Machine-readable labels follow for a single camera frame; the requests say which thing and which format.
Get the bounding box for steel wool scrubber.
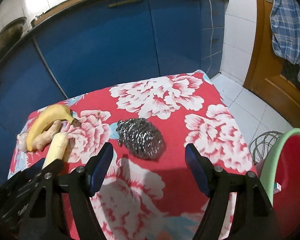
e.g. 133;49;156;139
116;118;165;160

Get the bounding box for white medicine box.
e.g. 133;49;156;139
274;182;282;194

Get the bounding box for blue kitchen cabinets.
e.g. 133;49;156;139
0;0;226;184

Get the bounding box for pale peeled vegetable piece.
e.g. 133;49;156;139
42;132;71;170

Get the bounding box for red floral tablecloth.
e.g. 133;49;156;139
7;69;258;240

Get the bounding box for ginger root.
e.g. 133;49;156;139
32;120;62;151

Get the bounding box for garlic bulb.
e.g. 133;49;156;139
17;132;28;152

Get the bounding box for yellow banana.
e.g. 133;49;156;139
26;104;81;152

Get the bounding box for red bin green rim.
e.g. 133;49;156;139
259;128;300;239

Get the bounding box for wooden door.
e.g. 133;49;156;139
244;0;300;128

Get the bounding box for black wok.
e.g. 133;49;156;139
0;16;27;60

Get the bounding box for blue plaid shirt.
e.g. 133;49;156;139
270;0;300;82

